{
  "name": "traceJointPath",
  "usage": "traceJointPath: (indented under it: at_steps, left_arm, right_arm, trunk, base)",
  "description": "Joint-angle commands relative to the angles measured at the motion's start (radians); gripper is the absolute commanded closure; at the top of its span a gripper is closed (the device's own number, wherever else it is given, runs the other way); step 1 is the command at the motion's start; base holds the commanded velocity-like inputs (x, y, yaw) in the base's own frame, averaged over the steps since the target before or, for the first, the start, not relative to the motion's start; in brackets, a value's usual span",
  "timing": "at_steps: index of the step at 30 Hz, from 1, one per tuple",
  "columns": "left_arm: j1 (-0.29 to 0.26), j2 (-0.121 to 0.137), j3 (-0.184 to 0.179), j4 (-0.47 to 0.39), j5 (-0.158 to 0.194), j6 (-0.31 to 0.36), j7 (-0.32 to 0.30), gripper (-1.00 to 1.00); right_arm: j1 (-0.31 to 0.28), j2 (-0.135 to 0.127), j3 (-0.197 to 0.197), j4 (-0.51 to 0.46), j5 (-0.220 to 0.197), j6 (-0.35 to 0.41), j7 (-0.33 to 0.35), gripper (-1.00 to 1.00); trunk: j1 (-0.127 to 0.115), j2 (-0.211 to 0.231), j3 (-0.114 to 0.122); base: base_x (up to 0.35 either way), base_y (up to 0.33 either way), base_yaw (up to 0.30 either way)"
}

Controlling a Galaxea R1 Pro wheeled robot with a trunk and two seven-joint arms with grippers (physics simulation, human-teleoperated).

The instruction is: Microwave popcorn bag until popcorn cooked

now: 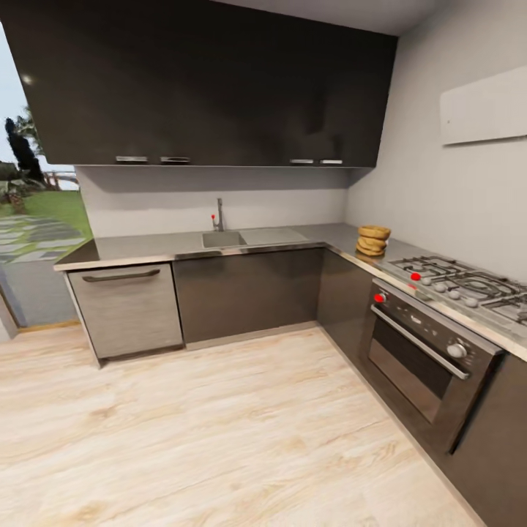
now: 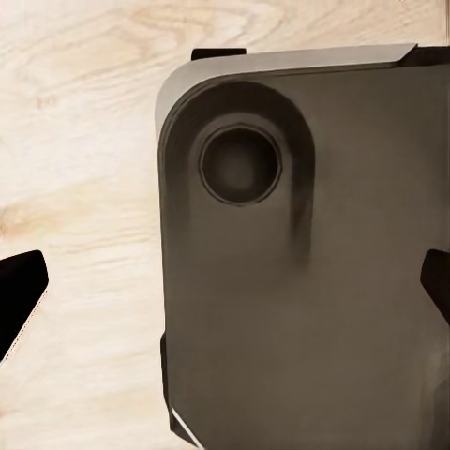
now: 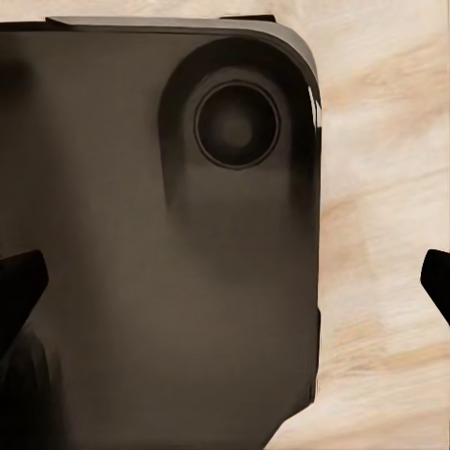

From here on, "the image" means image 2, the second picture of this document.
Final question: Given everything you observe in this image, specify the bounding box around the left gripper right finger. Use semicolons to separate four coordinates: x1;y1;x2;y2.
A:
420;248;450;325

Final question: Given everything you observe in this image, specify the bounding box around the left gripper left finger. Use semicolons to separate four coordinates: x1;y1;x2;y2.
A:
0;249;49;361

